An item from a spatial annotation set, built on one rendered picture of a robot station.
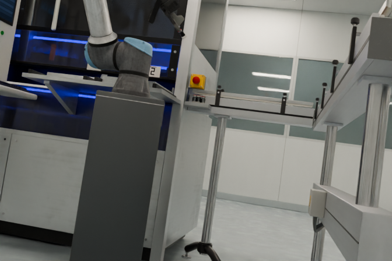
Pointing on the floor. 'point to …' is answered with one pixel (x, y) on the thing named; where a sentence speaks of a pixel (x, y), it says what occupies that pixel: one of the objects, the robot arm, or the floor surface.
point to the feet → (201, 250)
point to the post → (177, 116)
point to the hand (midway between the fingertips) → (178, 30)
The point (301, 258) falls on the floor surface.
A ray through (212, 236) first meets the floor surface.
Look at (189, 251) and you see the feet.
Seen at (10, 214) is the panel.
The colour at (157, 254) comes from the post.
